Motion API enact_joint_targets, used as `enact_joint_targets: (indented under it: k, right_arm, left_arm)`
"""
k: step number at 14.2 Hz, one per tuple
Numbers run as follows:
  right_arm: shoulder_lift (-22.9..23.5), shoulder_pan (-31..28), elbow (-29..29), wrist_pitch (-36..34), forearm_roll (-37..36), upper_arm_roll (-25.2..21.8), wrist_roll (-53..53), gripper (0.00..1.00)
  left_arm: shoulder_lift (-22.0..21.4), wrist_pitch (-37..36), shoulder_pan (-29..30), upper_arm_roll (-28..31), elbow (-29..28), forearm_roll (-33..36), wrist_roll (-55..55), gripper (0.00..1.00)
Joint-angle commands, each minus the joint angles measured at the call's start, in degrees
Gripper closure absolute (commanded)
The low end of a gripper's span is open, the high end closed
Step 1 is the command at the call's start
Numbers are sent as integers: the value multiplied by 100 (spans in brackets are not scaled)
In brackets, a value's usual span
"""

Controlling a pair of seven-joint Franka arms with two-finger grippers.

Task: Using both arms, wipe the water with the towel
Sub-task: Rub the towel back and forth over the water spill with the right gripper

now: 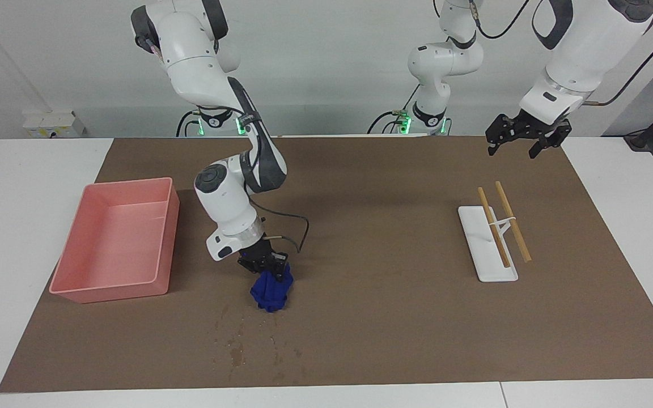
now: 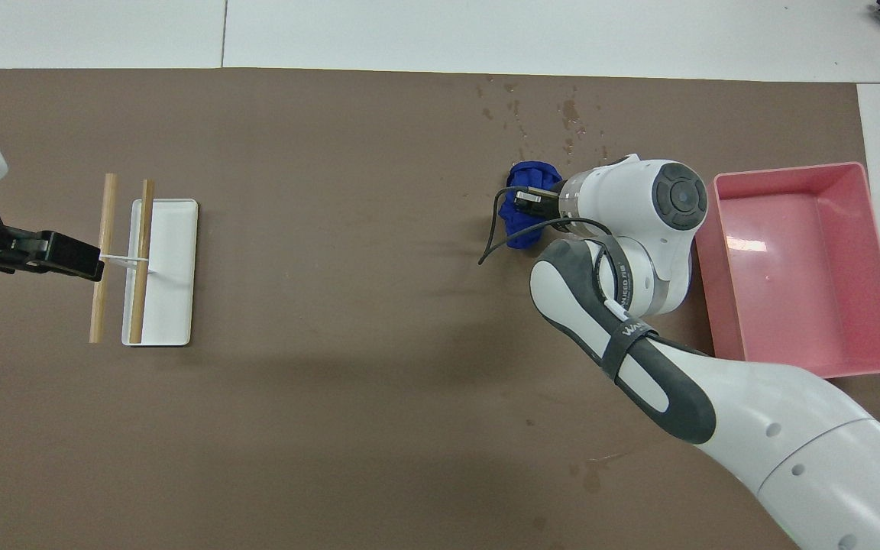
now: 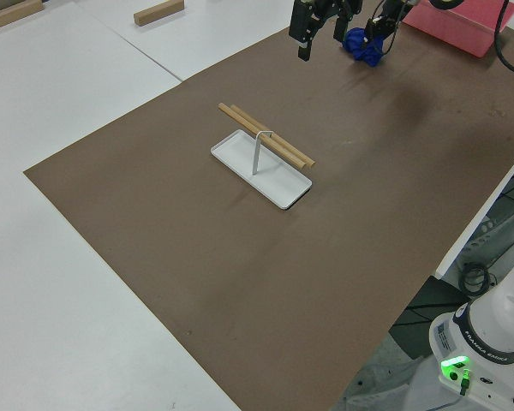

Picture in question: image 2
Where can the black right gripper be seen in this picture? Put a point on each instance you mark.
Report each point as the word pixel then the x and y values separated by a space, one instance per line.
pixel 552 200

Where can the blue towel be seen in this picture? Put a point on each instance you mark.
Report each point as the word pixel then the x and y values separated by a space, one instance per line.
pixel 533 172

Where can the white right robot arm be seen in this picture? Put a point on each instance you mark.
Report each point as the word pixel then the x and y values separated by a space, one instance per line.
pixel 791 428

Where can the white towel rack base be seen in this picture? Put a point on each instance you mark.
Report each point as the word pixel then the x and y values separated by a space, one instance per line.
pixel 173 267

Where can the wooden rack rod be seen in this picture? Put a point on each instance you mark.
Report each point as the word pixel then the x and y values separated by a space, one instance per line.
pixel 140 229
pixel 106 214

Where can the brown table mat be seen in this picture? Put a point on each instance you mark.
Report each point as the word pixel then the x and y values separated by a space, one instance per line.
pixel 333 305

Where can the pink plastic bin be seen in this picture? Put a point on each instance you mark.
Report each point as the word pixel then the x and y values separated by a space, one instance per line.
pixel 807 260

